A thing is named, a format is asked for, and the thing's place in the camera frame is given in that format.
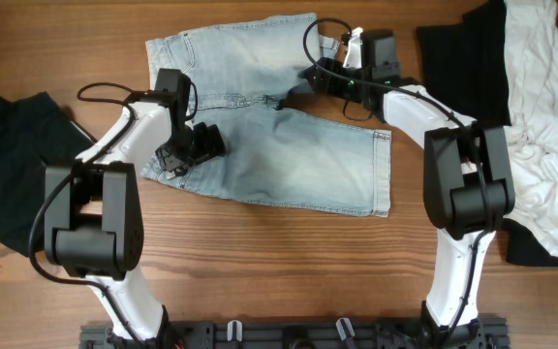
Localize light blue denim shorts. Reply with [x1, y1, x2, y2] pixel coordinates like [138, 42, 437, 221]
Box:
[142, 13, 391, 217]

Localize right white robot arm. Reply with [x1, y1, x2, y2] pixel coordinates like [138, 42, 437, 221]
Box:
[300, 28, 514, 345]

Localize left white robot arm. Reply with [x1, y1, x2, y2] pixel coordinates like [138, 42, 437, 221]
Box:
[28, 69, 226, 348]

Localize black garment on right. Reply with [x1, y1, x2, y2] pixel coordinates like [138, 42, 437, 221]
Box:
[417, 1, 558, 267]

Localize folded black garment on left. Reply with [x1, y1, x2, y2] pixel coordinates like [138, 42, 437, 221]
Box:
[0, 92, 93, 256]

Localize white t-shirt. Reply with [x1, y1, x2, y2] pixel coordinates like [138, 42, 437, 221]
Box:
[504, 0, 558, 257]

